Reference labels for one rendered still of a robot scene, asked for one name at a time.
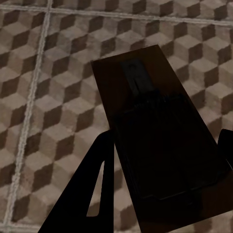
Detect mousetrap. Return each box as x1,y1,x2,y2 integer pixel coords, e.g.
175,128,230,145
90,44,233,233

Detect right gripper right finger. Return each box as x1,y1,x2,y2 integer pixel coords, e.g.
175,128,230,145
217,129,233,169

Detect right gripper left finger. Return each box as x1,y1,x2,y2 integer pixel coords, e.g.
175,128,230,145
38,129,114,233

